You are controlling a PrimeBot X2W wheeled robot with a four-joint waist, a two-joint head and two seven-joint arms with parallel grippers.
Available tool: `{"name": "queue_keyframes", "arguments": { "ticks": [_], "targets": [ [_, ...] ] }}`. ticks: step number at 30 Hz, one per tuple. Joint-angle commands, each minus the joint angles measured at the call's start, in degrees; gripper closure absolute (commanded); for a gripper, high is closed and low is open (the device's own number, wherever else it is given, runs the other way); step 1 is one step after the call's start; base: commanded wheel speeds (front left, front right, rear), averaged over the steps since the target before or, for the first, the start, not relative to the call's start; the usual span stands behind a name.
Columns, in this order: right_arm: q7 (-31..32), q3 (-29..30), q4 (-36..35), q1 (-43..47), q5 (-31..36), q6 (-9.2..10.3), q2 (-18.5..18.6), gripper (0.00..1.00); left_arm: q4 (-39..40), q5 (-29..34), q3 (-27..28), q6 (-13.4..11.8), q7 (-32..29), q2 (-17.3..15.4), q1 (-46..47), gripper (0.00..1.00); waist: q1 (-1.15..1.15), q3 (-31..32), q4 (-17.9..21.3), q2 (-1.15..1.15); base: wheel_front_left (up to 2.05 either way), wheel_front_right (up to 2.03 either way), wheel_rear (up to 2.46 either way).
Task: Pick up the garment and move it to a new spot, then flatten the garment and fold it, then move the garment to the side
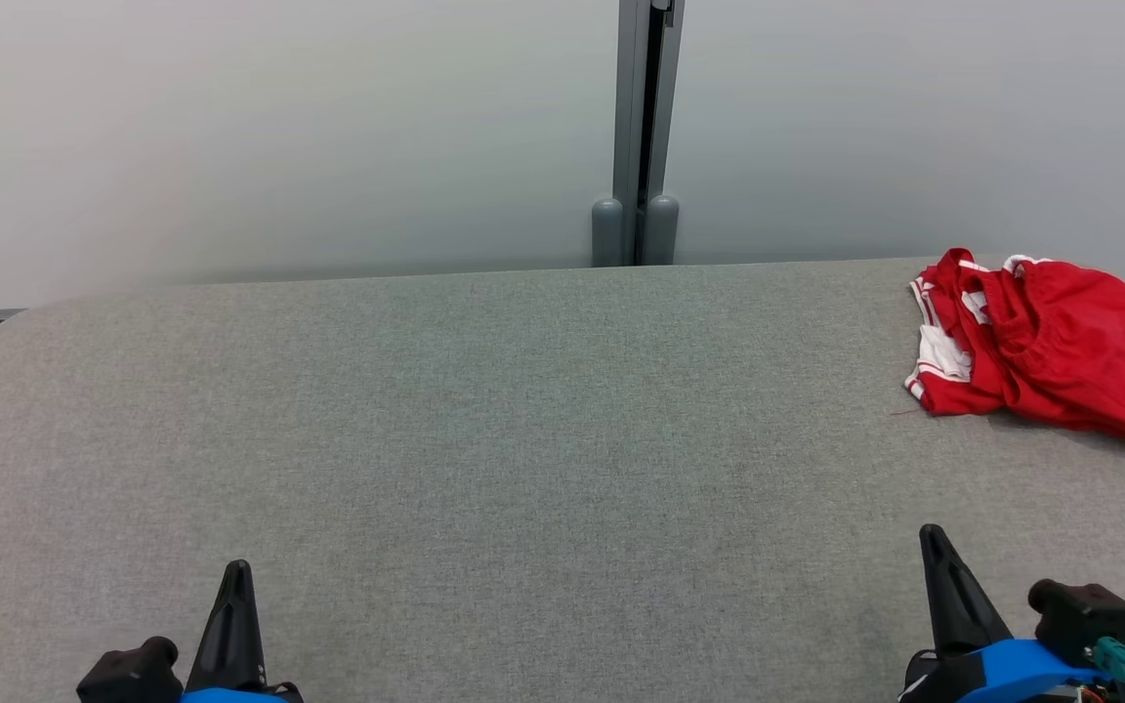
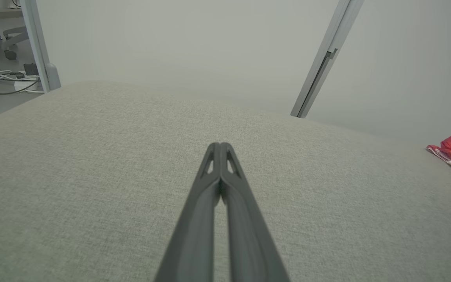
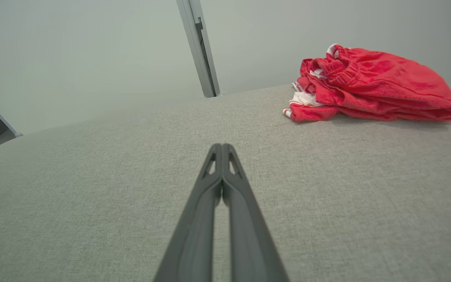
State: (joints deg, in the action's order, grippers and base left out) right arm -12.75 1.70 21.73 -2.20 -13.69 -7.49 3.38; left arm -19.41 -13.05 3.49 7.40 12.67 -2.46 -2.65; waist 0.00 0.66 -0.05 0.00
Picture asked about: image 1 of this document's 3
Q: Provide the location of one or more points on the red white striped shorts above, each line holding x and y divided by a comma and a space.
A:
1080, 342

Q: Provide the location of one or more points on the grey double partition post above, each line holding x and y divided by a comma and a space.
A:
645, 98

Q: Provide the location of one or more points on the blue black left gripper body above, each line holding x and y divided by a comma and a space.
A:
240, 696

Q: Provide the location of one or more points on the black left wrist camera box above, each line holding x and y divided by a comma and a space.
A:
128, 674

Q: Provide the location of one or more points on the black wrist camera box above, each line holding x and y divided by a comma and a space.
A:
1085, 620
128, 674

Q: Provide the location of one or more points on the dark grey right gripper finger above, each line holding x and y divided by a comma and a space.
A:
958, 596

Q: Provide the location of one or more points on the grey cylindrical post foot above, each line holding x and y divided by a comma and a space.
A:
607, 234
661, 232

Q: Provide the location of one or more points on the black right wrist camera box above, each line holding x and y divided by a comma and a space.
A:
1085, 620

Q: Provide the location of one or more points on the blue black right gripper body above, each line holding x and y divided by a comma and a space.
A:
1002, 679

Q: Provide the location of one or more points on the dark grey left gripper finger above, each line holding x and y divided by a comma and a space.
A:
232, 635

